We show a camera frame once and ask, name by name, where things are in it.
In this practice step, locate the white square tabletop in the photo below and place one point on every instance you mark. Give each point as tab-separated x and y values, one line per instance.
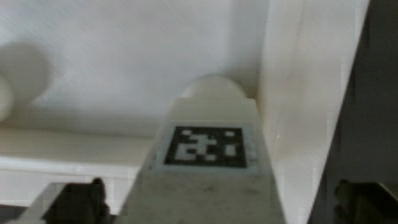
102	56

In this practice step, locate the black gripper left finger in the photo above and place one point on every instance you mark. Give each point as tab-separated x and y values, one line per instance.
70	204

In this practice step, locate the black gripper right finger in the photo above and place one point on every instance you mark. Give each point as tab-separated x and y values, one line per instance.
367	204

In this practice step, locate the white table leg with tag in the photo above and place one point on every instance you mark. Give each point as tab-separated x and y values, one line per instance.
205	183

